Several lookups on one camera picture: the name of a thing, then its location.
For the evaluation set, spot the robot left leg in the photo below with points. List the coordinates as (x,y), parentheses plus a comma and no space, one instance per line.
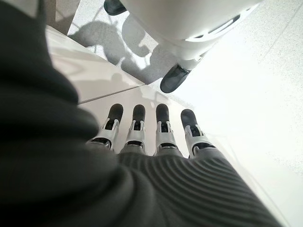
(177,23)

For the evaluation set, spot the black robot right foot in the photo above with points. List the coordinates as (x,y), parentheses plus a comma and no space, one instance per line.
(114,6)

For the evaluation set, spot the black robot foot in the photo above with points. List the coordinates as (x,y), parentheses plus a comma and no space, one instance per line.
(174,79)
(114,6)

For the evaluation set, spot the black robot left foot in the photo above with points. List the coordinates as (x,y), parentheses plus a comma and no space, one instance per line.
(174,79)

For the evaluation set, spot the robot left hand dark palm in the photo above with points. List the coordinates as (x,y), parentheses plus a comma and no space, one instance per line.
(59,165)

